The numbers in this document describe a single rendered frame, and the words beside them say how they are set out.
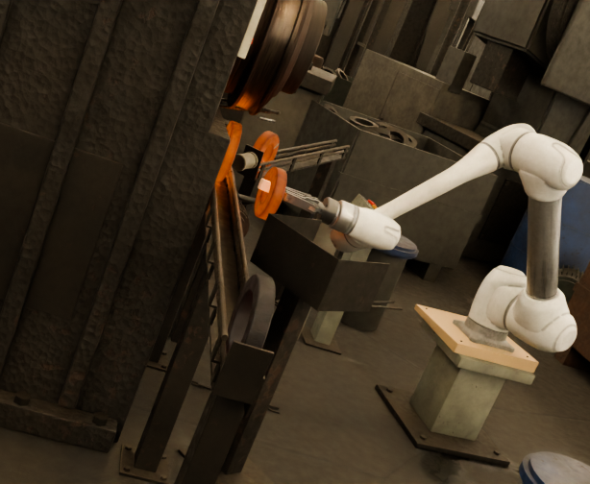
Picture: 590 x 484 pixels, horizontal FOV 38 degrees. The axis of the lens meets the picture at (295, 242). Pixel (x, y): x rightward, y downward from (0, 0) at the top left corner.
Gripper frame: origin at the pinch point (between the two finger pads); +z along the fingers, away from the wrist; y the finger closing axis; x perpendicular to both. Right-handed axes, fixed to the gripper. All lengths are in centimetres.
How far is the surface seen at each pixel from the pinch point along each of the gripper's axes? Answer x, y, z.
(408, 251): -26, 110, -93
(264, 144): 2, 56, -4
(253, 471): -70, -30, -22
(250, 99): 20.5, 1.9, 15.2
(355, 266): -0.7, -45.8, -16.7
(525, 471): -27, -68, -71
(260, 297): 2, -98, 15
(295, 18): 45.4, -5.7, 14.0
